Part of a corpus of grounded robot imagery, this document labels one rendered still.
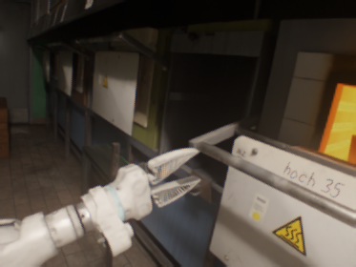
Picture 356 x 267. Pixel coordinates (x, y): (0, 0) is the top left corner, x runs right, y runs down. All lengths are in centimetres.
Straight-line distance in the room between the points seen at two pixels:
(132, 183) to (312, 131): 48
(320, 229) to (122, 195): 42
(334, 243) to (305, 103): 35
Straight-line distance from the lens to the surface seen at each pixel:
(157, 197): 48
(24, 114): 494
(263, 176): 48
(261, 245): 69
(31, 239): 40
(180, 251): 133
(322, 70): 69
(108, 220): 38
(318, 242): 61
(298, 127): 70
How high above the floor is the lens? 127
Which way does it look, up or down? 15 degrees down
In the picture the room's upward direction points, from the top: 9 degrees clockwise
